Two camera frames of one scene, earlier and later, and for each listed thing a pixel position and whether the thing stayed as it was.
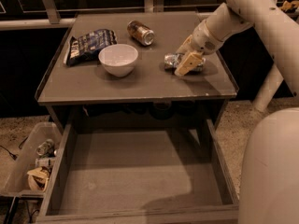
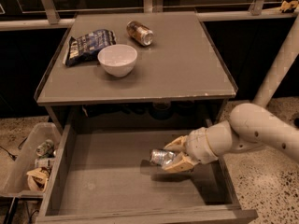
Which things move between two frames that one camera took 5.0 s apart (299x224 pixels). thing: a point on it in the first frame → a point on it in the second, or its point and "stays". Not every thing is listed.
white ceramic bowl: [118, 59] stays
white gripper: [203, 40] → [198, 146]
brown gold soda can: [140, 33] stays
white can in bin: [45, 161] stays
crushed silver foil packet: [170, 63] → [163, 158]
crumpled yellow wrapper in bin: [38, 178] stays
